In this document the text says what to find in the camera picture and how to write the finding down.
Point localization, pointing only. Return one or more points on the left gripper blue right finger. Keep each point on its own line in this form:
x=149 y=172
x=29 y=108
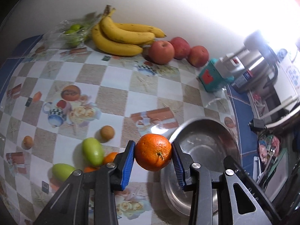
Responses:
x=239 y=199

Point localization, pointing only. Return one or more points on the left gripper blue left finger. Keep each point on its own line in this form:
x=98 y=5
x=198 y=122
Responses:
x=70 y=204

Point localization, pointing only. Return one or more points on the green oval jujube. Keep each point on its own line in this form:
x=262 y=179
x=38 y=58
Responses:
x=93 y=151
x=62 y=171

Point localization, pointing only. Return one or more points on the orange mandarin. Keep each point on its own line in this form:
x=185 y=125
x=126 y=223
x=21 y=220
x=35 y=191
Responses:
x=90 y=169
x=153 y=152
x=109 y=158

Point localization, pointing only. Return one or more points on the large steel bowl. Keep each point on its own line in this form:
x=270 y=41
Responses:
x=208 y=142

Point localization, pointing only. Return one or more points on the small brown longan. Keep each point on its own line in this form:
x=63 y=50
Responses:
x=28 y=142
x=107 y=132

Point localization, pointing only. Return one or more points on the black power adapter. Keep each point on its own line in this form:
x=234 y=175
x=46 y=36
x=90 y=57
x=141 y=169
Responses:
x=256 y=125

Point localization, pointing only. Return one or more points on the checkered plastic tablecloth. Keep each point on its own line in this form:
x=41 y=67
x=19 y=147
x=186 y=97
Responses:
x=60 y=98

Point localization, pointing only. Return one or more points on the teal plastic box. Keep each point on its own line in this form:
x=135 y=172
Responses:
x=212 y=79

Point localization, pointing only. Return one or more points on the steel thermos jug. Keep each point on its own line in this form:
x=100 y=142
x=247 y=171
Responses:
x=260 y=64

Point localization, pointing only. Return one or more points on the red apple right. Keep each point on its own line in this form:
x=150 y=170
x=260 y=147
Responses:
x=198 y=56

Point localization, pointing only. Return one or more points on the red apple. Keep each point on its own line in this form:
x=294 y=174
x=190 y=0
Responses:
x=181 y=48
x=161 y=52
x=198 y=56

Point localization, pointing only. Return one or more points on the red apple middle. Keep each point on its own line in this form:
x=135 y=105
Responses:
x=181 y=48

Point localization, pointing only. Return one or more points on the red apple front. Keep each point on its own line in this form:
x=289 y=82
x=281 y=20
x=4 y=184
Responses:
x=161 y=52

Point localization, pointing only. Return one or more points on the clear bag of limes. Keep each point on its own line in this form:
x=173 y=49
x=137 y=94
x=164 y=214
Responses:
x=71 y=33

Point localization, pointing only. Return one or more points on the yellow banana bunch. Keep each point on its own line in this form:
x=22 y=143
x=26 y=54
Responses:
x=122 y=39

